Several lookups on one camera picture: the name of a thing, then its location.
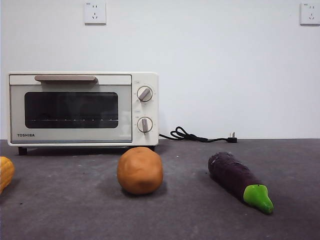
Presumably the purple eggplant with green stem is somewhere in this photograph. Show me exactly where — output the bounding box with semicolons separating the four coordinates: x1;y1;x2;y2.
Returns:
207;152;274;215

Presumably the glass oven door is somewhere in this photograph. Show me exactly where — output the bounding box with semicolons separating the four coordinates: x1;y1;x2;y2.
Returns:
9;74;133;145

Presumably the beige oven knob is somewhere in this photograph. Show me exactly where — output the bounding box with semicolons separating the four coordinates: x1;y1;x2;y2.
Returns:
136;86;154;103
136;116;154;136

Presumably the white toaster oven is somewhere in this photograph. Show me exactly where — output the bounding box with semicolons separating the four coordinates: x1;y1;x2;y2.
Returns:
7;71;159;156

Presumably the brown potato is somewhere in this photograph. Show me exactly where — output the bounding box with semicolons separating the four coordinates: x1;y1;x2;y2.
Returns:
116;147;164;196

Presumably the yellow corn cob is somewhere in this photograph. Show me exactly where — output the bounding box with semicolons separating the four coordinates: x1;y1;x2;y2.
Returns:
0;156;16;195

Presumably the black power cable with plug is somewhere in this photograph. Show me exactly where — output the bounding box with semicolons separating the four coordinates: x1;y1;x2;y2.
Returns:
158;126;238;144

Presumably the metal wire oven rack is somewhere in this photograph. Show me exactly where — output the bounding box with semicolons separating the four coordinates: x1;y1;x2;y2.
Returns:
27;118;119;123

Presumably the white wall socket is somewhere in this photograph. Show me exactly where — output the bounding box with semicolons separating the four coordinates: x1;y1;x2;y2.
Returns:
83;1;107;26
299;2;320;26

